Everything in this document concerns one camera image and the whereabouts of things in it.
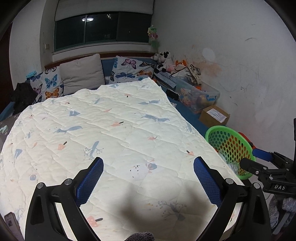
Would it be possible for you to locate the grey gloved right hand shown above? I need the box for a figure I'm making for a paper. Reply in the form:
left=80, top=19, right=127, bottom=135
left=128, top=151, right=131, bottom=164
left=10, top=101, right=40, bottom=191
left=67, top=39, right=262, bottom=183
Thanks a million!
left=268, top=194, right=295, bottom=229

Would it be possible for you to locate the red stool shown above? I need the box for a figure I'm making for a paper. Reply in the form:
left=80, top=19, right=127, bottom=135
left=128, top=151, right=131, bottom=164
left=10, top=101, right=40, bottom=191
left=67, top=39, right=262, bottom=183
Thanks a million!
left=239, top=132, right=256, bottom=149

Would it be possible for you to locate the green plastic mesh basket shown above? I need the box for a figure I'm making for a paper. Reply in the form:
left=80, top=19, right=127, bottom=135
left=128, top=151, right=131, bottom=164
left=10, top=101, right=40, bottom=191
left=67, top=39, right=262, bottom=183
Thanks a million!
left=205, top=126, right=256, bottom=180

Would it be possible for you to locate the white quilted blanket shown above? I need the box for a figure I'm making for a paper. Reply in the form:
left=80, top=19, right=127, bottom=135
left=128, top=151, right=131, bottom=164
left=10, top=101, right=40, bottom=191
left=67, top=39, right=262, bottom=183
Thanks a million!
left=1, top=78, right=239, bottom=240

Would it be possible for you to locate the cardboard box with label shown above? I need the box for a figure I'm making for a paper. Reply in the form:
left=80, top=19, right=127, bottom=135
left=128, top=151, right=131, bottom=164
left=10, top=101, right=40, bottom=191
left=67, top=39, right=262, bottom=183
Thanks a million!
left=199, top=105, right=230, bottom=128

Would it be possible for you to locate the clear plastic storage bin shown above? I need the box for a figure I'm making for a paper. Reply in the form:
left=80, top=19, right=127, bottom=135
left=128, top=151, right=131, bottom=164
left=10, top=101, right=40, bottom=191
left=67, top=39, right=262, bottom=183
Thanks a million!
left=171, top=78, right=220, bottom=114

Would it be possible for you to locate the butterfly pillow left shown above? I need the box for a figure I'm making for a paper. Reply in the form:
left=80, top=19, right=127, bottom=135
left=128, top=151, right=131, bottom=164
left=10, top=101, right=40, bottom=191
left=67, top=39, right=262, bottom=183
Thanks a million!
left=26, top=66, right=64, bottom=104

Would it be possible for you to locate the butterfly pillow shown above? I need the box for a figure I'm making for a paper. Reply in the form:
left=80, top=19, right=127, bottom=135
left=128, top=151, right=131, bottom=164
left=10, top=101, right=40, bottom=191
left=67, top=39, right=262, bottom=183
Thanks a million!
left=108, top=56, right=155, bottom=84
left=26, top=66, right=64, bottom=104

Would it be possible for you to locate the black clothing pile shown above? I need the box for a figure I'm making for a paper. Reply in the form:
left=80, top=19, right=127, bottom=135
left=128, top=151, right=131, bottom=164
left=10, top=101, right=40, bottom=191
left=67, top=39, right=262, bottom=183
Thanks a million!
left=11, top=82, right=37, bottom=114

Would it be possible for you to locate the grey pillow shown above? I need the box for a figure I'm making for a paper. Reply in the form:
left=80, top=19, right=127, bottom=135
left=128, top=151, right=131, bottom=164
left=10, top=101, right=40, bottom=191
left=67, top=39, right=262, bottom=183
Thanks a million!
left=59, top=54, right=105, bottom=95

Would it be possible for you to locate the orange fox plush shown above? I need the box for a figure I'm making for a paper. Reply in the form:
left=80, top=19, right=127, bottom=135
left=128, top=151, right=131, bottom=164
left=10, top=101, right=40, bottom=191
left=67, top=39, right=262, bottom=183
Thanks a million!
left=175, top=60, right=187, bottom=71

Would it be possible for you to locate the butterfly pillow right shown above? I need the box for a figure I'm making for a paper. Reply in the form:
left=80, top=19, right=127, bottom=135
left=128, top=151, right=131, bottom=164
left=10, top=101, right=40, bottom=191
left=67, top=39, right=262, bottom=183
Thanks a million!
left=108, top=56, right=155, bottom=84

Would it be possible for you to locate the cow plush toy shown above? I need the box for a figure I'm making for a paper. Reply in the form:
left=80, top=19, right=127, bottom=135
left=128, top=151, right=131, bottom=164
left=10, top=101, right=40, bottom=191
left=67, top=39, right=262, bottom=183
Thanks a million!
left=151, top=51, right=174, bottom=73

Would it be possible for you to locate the dark window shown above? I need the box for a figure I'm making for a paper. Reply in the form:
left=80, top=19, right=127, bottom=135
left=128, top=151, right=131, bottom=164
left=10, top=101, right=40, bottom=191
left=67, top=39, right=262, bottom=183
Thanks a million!
left=54, top=11, right=152, bottom=51

